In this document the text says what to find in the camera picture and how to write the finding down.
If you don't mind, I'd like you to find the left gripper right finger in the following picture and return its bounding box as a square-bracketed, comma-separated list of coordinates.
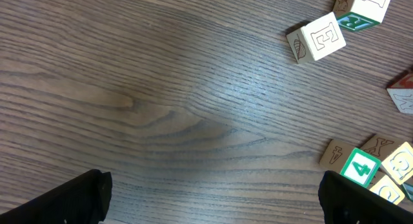
[318, 170, 412, 224]

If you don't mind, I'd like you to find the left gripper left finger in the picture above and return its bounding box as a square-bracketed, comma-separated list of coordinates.
[1, 169, 112, 224]

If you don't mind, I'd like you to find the green number four block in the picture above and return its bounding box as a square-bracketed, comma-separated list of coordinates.
[319, 138, 382, 188]

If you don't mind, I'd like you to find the yellow block lower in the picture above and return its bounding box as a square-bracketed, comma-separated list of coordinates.
[367, 171, 405, 205]

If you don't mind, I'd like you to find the yellow block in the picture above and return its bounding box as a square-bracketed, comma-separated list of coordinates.
[360, 134, 412, 185]
[367, 171, 405, 205]

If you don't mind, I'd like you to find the yellow block upper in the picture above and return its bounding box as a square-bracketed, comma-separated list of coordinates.
[360, 134, 412, 185]

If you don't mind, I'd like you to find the white block blue side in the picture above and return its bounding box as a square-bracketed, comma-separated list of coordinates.
[387, 73, 412, 114]

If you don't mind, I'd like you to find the white block red side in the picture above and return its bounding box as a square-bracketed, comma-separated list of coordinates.
[286, 12, 346, 64]

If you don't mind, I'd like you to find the white block green side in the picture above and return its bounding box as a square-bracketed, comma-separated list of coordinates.
[333, 0, 390, 32]

